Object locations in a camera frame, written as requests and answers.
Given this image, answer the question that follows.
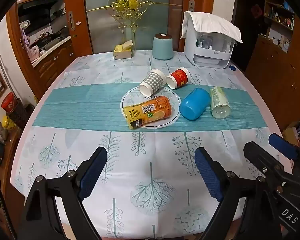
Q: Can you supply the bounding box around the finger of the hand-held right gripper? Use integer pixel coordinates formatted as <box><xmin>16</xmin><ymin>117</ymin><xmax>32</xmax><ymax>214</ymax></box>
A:
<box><xmin>243</xmin><ymin>141</ymin><xmax>300</xmax><ymax>195</ymax></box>
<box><xmin>269</xmin><ymin>133</ymin><xmax>300</xmax><ymax>163</ymax></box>

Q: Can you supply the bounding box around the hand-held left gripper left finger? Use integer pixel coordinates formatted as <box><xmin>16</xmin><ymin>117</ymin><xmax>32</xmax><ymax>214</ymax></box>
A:
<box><xmin>22</xmin><ymin>146</ymin><xmax>108</xmax><ymax>240</ymax></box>

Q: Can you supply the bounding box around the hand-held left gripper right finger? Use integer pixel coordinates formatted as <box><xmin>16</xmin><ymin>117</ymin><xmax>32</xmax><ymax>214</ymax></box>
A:
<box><xmin>194</xmin><ymin>147</ymin><xmax>283</xmax><ymax>240</ymax></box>

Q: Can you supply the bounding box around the clear green-print cup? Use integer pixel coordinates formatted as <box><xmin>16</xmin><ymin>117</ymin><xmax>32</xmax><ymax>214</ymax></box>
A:
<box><xmin>209</xmin><ymin>86</ymin><xmax>231</xmax><ymax>119</ymax></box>

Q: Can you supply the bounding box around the blue plastic cup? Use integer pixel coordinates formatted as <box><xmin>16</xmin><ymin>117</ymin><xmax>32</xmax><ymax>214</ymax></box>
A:
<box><xmin>179</xmin><ymin>87</ymin><xmax>211</xmax><ymax>121</ymax></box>

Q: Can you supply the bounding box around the yellow orange snack packet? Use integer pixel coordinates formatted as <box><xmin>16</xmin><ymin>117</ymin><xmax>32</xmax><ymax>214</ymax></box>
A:
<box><xmin>123</xmin><ymin>96</ymin><xmax>172</xmax><ymax>130</ymax></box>

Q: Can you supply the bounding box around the red paper cup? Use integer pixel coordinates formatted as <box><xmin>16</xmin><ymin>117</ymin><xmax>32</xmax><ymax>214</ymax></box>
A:
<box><xmin>166</xmin><ymin>67</ymin><xmax>191</xmax><ymax>90</ymax></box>

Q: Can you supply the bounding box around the grey checked paper cup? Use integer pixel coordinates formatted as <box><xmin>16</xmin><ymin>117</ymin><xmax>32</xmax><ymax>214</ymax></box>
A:
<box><xmin>138</xmin><ymin>69</ymin><xmax>167</xmax><ymax>96</ymax></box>

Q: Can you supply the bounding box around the cardboard box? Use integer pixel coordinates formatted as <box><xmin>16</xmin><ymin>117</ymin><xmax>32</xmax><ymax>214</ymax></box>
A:
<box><xmin>282</xmin><ymin>117</ymin><xmax>300</xmax><ymax>148</ymax></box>

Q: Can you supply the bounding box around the tree-print tablecloth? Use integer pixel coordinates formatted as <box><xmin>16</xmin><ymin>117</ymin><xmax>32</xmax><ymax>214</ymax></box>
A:
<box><xmin>10</xmin><ymin>50</ymin><xmax>290</xmax><ymax>240</ymax></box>

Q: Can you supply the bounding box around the yellow jar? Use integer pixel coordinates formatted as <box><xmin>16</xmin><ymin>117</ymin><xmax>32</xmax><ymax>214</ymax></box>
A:
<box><xmin>2</xmin><ymin>116</ymin><xmax>17</xmax><ymax>130</ymax></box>

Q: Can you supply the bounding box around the white countertop appliance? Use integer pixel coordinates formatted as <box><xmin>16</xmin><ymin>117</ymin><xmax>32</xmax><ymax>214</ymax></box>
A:
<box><xmin>184</xmin><ymin>21</ymin><xmax>238</xmax><ymax>69</ymax></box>

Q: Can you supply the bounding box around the red canister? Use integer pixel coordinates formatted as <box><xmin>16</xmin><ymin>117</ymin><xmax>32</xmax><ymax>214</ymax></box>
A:
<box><xmin>1</xmin><ymin>92</ymin><xmax>17</xmax><ymax>113</ymax></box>

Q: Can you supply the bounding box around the wooden shelf with small items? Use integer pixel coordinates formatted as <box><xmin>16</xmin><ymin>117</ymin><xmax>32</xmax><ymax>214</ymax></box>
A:
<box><xmin>262</xmin><ymin>0</ymin><xmax>298</xmax><ymax>53</ymax></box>

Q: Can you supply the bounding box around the wooden kitchen cabinet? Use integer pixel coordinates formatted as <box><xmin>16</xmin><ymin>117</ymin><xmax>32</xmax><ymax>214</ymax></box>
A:
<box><xmin>31</xmin><ymin>39</ymin><xmax>77</xmax><ymax>93</ymax></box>

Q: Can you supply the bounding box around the yellow tissue box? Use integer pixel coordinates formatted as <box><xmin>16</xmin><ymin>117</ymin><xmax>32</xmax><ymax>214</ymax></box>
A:
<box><xmin>113</xmin><ymin>40</ymin><xmax>134</xmax><ymax>60</ymax></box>

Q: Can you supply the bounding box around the light blue canister brown lid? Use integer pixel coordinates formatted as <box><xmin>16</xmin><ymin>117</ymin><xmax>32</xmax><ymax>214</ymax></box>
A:
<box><xmin>152</xmin><ymin>33</ymin><xmax>174</xmax><ymax>60</ymax></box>

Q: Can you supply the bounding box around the red hanging ornament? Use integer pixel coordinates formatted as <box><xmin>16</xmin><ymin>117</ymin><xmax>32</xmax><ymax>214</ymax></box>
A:
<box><xmin>251</xmin><ymin>4</ymin><xmax>263</xmax><ymax>18</ymax></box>

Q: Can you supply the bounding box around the white towel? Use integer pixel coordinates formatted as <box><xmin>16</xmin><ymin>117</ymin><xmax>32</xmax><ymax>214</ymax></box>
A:
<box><xmin>180</xmin><ymin>11</ymin><xmax>243</xmax><ymax>43</ymax></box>

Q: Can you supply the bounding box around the frosted glass door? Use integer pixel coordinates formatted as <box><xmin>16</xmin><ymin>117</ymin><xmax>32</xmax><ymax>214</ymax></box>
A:
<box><xmin>84</xmin><ymin>0</ymin><xmax>185</xmax><ymax>55</ymax></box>

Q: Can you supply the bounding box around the black wok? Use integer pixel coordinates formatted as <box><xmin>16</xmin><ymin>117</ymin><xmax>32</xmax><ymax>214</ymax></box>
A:
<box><xmin>52</xmin><ymin>26</ymin><xmax>69</xmax><ymax>37</ymax></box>

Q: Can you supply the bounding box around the pink hanging cloth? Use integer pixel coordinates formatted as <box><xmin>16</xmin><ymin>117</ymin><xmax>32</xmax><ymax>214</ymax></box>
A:
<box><xmin>20</xmin><ymin>22</ymin><xmax>31</xmax><ymax>46</ymax></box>

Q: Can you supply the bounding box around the range hood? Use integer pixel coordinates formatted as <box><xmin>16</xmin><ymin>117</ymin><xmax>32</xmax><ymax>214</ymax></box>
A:
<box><xmin>17</xmin><ymin>0</ymin><xmax>65</xmax><ymax>18</ymax></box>

